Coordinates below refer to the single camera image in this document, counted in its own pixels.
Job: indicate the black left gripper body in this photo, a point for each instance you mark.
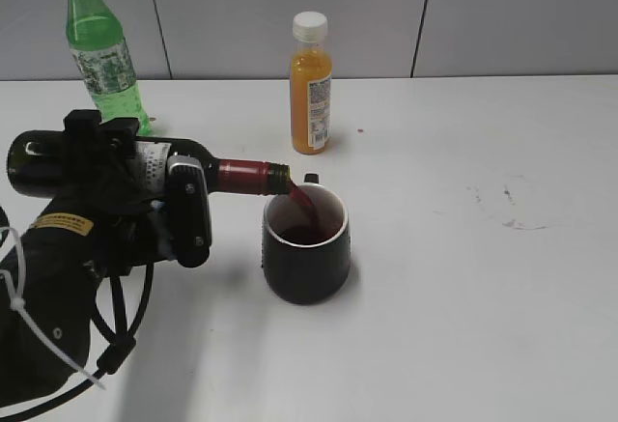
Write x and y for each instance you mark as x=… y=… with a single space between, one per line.
x=118 y=187

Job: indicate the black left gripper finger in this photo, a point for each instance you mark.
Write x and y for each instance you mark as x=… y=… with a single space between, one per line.
x=120 y=134
x=81 y=130

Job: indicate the dark red wine bottle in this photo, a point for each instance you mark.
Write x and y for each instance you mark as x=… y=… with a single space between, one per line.
x=41 y=162

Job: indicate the black mug white interior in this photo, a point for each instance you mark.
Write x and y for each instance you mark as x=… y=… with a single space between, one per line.
x=306 y=249

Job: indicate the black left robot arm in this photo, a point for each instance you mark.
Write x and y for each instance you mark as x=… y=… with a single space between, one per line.
x=49 y=285

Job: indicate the green plastic soda bottle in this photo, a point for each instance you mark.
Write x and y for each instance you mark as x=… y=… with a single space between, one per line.
x=98 y=46

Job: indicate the orange juice bottle white cap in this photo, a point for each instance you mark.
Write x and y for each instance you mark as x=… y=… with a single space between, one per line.
x=310 y=84

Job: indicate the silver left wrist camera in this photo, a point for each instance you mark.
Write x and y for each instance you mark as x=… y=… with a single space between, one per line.
x=188 y=214

